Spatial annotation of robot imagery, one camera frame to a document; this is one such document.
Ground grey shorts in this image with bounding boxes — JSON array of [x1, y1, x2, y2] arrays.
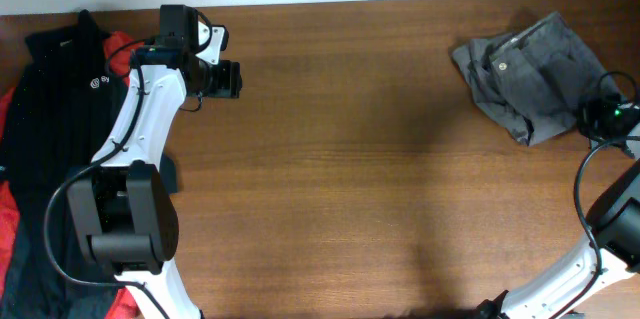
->
[[451, 12, 620, 146]]

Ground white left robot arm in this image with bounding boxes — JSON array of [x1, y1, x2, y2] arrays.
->
[[63, 46, 242, 318]]

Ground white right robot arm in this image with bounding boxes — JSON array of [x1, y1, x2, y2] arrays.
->
[[485, 119, 639, 319]]

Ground red garment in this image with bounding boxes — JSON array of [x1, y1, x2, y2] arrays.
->
[[1, 31, 141, 319]]

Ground black polo shirt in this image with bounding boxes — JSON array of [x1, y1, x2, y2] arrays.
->
[[0, 8, 179, 319]]

